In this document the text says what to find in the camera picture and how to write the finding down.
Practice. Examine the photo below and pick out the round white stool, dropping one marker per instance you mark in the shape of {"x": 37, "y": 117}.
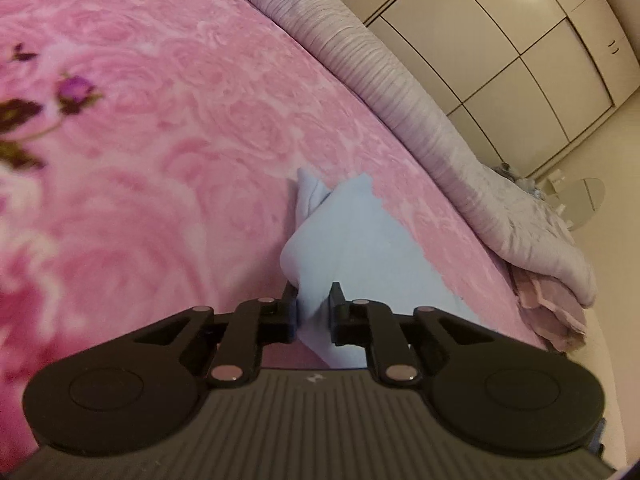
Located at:
{"x": 582, "y": 200}

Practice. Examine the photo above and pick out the folded pink cloth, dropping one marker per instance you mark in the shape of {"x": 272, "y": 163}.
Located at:
{"x": 550, "y": 310}

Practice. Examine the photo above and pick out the pink floral blanket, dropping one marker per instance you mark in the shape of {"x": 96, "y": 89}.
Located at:
{"x": 150, "y": 160}

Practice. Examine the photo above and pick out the cream wardrobe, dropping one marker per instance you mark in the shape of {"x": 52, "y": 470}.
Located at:
{"x": 500, "y": 60}

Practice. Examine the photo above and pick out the blue-grey cloth bundle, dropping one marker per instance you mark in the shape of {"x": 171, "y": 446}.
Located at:
{"x": 515, "y": 172}

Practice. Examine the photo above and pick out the lilac ribbed quilt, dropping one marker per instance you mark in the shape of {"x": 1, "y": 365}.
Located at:
{"x": 400, "y": 95}

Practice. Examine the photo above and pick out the light blue sweatshirt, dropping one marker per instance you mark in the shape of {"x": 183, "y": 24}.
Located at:
{"x": 360, "y": 240}

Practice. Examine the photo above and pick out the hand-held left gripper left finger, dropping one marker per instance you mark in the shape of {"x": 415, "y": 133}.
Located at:
{"x": 291, "y": 315}

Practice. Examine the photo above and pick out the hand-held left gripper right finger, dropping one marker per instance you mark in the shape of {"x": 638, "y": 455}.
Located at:
{"x": 332, "y": 312}

